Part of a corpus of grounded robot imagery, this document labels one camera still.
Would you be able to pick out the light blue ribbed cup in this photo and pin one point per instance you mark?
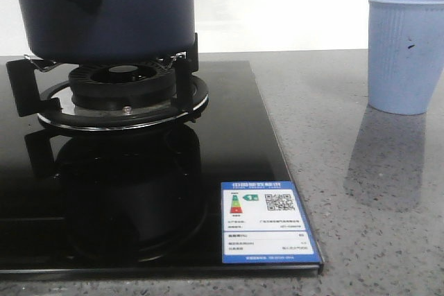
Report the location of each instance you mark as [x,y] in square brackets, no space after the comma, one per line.
[405,54]

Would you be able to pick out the black pot support grate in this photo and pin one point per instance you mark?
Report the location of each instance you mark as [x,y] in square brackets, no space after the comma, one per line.
[55,109]

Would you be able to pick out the dark blue cooking pot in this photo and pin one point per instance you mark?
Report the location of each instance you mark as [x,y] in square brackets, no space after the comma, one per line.
[107,31]

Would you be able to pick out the black round gas burner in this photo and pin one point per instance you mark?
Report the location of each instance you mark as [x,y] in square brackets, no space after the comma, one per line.
[106,87]

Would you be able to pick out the blue energy label sticker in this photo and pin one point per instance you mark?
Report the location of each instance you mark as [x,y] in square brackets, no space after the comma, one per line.
[264,223]

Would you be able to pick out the black glass gas stove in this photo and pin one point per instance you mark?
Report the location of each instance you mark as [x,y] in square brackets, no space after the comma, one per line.
[141,203]

